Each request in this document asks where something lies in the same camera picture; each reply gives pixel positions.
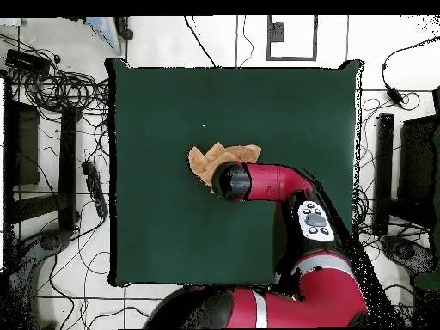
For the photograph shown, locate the orange terry towel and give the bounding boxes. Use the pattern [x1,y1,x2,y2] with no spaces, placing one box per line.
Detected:
[187,141,262,188]

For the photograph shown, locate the black flat box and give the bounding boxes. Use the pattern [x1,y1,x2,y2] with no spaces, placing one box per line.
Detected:
[4,48,52,76]

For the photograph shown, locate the dark green table cloth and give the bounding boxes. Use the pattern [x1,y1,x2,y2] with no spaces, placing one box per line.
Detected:
[104,57,365,288]

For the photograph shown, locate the black power strip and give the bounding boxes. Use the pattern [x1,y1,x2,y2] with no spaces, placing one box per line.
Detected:
[81,160,109,218]

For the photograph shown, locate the dark grey floor box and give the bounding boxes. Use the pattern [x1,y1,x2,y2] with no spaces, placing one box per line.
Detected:
[268,21,285,43]

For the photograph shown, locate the grey caster leg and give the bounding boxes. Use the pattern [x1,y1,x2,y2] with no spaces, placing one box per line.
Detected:
[379,235,437,276]
[6,228,73,329]

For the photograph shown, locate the thick black cable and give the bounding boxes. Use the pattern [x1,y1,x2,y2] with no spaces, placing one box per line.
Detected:
[183,15,219,68]

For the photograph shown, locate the black metal stand frame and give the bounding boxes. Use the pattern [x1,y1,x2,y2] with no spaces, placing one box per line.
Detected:
[3,76,82,238]
[372,112,440,238]

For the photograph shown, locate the tangled black cables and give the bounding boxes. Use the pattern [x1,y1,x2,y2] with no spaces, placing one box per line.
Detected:
[0,34,111,118]

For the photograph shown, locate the black power adapter with cable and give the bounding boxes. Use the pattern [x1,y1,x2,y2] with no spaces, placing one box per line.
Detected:
[381,35,440,109]

